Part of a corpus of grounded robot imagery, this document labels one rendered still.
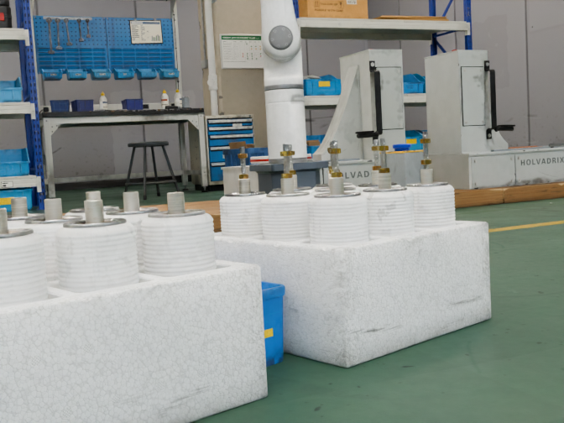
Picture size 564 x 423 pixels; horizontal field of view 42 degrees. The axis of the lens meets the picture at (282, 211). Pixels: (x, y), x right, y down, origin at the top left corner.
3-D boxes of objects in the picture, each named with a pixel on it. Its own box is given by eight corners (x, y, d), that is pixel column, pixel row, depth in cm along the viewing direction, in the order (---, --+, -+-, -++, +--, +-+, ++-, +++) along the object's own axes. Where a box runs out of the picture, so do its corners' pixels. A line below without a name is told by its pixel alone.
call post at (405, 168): (384, 295, 161) (378, 154, 159) (404, 289, 166) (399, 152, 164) (410, 298, 156) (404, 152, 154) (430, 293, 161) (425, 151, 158)
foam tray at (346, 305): (195, 331, 138) (189, 236, 136) (338, 295, 164) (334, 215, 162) (347, 368, 109) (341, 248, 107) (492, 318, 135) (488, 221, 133)
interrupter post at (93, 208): (81, 227, 90) (79, 201, 89) (99, 225, 91) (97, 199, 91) (91, 228, 88) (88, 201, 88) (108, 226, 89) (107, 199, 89)
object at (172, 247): (136, 350, 99) (126, 217, 98) (195, 336, 105) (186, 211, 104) (174, 362, 92) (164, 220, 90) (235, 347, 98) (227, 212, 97)
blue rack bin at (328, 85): (280, 101, 671) (279, 77, 670) (317, 100, 687) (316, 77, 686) (305, 96, 626) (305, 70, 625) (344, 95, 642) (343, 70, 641)
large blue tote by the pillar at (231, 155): (223, 194, 616) (221, 149, 613) (267, 190, 635) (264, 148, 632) (249, 195, 572) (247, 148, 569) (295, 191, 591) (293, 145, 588)
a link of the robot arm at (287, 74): (261, 26, 177) (265, 98, 178) (259, 19, 167) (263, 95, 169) (300, 23, 176) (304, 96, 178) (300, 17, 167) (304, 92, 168)
